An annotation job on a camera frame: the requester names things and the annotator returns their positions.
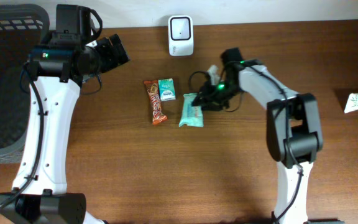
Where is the teal wet wipes pack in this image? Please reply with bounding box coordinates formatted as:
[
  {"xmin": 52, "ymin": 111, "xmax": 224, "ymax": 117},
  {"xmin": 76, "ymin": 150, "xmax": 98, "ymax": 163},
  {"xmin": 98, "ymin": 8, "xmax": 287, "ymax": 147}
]
[{"xmin": 178, "ymin": 93, "xmax": 204, "ymax": 128}]

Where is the teal tissue pack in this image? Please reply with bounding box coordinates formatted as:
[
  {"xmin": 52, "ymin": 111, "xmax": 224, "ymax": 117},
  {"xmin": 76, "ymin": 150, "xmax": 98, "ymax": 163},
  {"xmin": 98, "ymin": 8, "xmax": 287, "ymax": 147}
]
[{"xmin": 158, "ymin": 78, "xmax": 176, "ymax": 101}]

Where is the orange candy bar wrapper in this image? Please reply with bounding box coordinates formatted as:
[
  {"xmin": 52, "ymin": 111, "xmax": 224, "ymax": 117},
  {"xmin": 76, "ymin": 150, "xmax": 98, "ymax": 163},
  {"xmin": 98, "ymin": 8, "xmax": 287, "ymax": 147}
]
[{"xmin": 144, "ymin": 80, "xmax": 168, "ymax": 125}]

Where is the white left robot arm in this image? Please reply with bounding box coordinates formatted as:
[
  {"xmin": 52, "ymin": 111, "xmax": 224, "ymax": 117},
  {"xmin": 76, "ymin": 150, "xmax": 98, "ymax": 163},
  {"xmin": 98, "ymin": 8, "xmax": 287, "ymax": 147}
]
[{"xmin": 0, "ymin": 4, "xmax": 129, "ymax": 223}]

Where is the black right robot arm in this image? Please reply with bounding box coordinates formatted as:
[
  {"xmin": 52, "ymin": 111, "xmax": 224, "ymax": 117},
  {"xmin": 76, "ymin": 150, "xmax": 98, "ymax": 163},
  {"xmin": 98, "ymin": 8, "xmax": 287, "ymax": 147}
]
[{"xmin": 192, "ymin": 48, "xmax": 323, "ymax": 224}]

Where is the white barcode scanner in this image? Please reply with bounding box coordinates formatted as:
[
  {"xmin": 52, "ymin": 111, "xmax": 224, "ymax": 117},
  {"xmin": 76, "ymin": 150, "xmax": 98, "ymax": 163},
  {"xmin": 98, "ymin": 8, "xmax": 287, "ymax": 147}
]
[{"xmin": 168, "ymin": 15, "xmax": 194, "ymax": 57}]

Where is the grey plastic basket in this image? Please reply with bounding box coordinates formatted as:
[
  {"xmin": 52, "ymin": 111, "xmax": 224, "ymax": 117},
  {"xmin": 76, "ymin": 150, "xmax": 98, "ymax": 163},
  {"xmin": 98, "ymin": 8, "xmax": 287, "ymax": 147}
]
[{"xmin": 0, "ymin": 4, "xmax": 50, "ymax": 164}]

